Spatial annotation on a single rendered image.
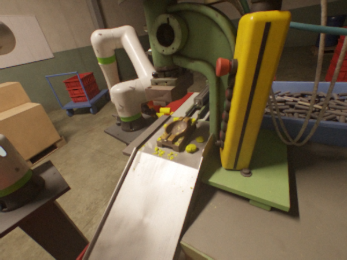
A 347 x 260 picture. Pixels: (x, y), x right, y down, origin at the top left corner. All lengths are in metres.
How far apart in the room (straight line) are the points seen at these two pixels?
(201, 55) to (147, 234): 0.50
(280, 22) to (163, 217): 0.51
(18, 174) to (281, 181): 0.80
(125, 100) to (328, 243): 0.78
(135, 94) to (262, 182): 0.63
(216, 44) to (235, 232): 0.44
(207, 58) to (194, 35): 0.06
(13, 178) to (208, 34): 0.74
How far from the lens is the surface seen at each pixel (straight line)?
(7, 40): 0.81
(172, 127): 0.64
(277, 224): 0.50
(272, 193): 0.49
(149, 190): 0.54
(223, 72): 0.38
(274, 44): 0.37
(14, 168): 0.74
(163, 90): 0.46
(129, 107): 0.83
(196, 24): 0.46
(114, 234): 0.60
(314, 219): 0.54
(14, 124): 2.76
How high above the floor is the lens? 1.37
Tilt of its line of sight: 30 degrees down
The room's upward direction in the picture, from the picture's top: 10 degrees counter-clockwise
